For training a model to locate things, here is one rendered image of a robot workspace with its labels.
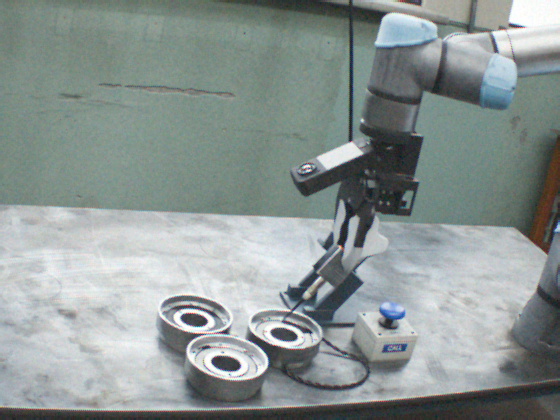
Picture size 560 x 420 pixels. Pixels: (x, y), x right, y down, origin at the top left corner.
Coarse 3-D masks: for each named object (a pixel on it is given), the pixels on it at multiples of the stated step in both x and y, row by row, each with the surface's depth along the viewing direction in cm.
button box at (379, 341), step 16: (368, 320) 115; (384, 320) 115; (400, 320) 117; (352, 336) 118; (368, 336) 113; (384, 336) 111; (400, 336) 112; (416, 336) 113; (368, 352) 113; (384, 352) 112; (400, 352) 113
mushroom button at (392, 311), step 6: (384, 306) 114; (390, 306) 114; (396, 306) 114; (384, 312) 113; (390, 312) 112; (396, 312) 113; (402, 312) 113; (390, 318) 112; (396, 318) 112; (402, 318) 113
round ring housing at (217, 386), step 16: (208, 336) 103; (224, 336) 104; (192, 352) 101; (224, 352) 103; (240, 352) 104; (256, 352) 103; (192, 368) 97; (208, 368) 98; (224, 368) 103; (240, 368) 101; (192, 384) 98; (208, 384) 96; (224, 384) 95; (240, 384) 96; (256, 384) 97; (224, 400) 97; (240, 400) 98
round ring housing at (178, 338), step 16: (160, 304) 108; (176, 304) 112; (208, 304) 113; (160, 320) 106; (176, 320) 108; (192, 320) 111; (208, 320) 109; (224, 320) 110; (160, 336) 108; (176, 336) 104; (192, 336) 104
